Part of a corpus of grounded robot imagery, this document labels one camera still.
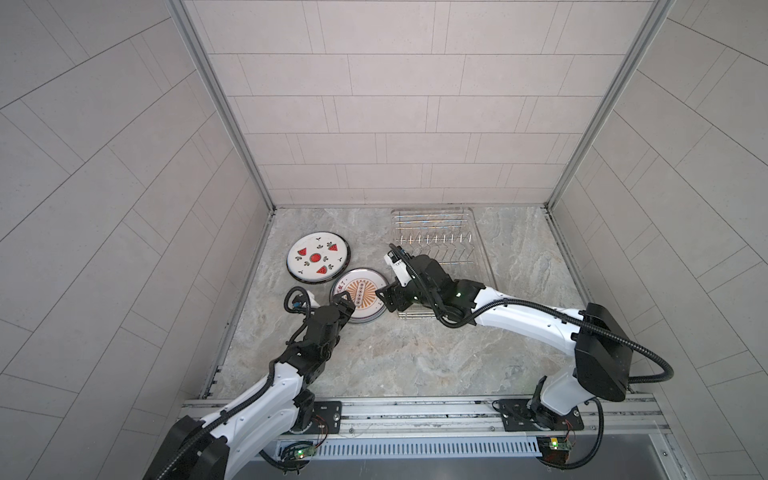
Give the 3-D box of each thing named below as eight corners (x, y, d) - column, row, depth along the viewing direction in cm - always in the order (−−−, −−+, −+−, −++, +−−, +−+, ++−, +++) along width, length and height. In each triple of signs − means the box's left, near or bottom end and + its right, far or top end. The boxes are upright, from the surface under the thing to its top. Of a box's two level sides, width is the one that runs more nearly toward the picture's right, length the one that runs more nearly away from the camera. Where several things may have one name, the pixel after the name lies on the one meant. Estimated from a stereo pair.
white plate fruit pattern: (283, 285, 96) (280, 279, 93) (297, 237, 109) (294, 231, 106) (346, 285, 96) (344, 280, 93) (352, 237, 109) (351, 231, 106)
